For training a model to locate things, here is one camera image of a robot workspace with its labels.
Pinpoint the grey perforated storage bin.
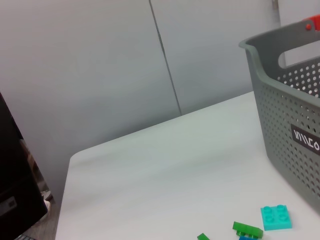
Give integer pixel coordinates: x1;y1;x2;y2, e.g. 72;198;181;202
238;21;320;216

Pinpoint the cyan square building brick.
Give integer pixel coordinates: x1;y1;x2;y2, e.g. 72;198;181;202
260;204;293;231

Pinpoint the black computer case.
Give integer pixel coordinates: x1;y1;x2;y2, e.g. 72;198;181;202
0;91;48;233

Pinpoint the orange-red background object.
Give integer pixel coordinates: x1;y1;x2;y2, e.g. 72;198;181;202
302;14;320;32

